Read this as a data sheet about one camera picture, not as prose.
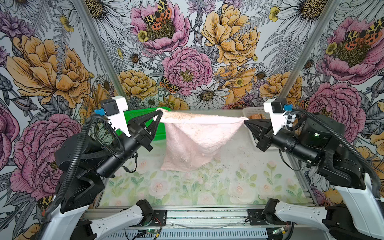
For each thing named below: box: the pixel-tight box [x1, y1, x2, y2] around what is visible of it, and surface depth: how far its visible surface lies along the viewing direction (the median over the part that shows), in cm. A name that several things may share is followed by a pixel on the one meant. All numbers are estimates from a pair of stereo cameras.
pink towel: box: [153, 109, 249, 171], surface depth 53 cm
